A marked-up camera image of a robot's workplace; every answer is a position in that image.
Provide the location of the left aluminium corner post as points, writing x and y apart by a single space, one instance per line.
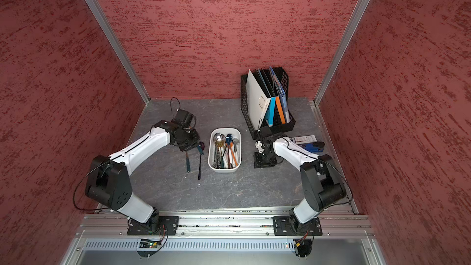
104 24

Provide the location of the aluminium corner post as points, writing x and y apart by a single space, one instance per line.
104 24
355 18

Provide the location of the orange folder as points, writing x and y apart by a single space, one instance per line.
280 110

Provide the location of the gold spoon green handle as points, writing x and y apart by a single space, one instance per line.
220 144

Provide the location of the white rectangular storage box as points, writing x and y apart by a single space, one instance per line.
212 148

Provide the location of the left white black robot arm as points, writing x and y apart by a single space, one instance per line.
109 183

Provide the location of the right aluminium corner post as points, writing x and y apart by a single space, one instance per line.
355 18

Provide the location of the black mesh file holder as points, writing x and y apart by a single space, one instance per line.
277 126

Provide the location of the blue white flat box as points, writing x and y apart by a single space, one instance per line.
299 140

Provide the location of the teal folder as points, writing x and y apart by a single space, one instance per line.
270 92

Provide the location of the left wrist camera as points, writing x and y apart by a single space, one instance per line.
184 119

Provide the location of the orange spoon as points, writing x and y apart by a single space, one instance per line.
233 156

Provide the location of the blue metallic handle utensil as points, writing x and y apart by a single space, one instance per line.
229 139

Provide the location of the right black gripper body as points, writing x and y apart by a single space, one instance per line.
265 159

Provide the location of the large mirror steel spoon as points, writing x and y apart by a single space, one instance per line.
217 138

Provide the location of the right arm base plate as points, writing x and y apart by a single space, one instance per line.
297 226

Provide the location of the steel spoon white handle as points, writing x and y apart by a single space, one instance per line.
235 152

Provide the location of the aluminium front rail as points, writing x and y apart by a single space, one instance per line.
264 224

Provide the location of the blue folder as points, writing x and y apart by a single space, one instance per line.
281 94

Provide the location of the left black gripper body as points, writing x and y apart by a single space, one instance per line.
188 140

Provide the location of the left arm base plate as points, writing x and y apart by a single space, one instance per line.
156 226

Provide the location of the white folder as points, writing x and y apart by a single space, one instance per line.
258 102

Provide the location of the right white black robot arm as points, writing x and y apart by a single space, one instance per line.
323 185

